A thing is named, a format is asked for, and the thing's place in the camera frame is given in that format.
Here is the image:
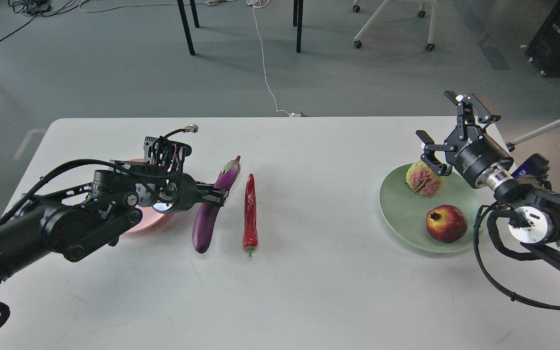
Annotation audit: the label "yellow green custard apple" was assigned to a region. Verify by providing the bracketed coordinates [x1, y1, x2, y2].
[405, 161, 445, 196]

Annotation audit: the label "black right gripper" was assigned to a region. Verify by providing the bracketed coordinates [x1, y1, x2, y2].
[416, 90, 515, 189]

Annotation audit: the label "black cables on floor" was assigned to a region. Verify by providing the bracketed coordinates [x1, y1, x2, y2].
[0, 0, 91, 57]

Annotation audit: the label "white cable on floor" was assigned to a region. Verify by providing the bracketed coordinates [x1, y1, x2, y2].
[79, 0, 302, 118]

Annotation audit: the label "green plate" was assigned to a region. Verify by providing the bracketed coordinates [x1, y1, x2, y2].
[379, 164, 484, 253]

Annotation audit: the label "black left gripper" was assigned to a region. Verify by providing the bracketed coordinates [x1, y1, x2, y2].
[154, 174, 230, 214]

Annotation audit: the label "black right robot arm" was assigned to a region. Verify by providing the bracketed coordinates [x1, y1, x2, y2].
[416, 90, 560, 311]

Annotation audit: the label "purple eggplant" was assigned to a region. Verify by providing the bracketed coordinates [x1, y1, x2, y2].
[192, 156, 241, 253]

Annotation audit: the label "red chili pepper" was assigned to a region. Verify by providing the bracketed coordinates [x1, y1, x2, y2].
[243, 174, 259, 257]

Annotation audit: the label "black table legs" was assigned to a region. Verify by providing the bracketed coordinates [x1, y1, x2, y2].
[176, 0, 304, 56]

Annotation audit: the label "red pomegranate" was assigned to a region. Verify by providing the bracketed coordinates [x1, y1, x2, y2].
[426, 205, 469, 244]

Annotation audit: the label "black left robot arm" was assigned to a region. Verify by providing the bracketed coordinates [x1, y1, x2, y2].
[0, 125, 240, 328]

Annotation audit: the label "pink plate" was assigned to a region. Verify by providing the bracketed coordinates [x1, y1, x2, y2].
[124, 177, 171, 233]

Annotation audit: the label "white office chair base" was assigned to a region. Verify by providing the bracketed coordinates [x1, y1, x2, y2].
[352, 0, 438, 52]

